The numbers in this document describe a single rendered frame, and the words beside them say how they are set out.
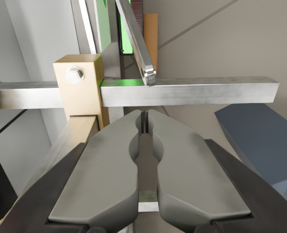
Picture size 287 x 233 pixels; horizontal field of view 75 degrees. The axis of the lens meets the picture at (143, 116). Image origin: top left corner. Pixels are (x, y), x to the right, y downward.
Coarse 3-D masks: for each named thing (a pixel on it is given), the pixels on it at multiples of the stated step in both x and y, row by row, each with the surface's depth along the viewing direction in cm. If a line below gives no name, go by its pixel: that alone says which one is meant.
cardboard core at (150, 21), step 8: (144, 16) 89; (152, 16) 89; (144, 24) 91; (152, 24) 90; (144, 32) 93; (152, 32) 92; (144, 40) 95; (152, 40) 94; (152, 48) 96; (152, 56) 98
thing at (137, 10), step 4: (132, 0) 32; (136, 0) 32; (140, 0) 32; (132, 4) 33; (136, 4) 33; (140, 4) 33; (132, 8) 33; (136, 8) 33; (140, 8) 33; (136, 12) 33; (140, 12) 33; (136, 16) 33; (140, 16) 34; (140, 20) 34; (140, 24) 34; (140, 28) 34
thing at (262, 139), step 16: (224, 112) 118; (240, 112) 110; (256, 112) 103; (272, 112) 98; (224, 128) 114; (240, 128) 101; (256, 128) 95; (272, 128) 90; (240, 144) 93; (256, 144) 88; (272, 144) 84; (256, 160) 82; (272, 160) 78; (272, 176) 73
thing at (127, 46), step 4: (124, 28) 34; (124, 32) 35; (124, 36) 35; (124, 40) 35; (128, 40) 35; (124, 44) 36; (128, 44) 36; (124, 48) 36; (128, 48) 36; (124, 52) 36; (128, 52) 36
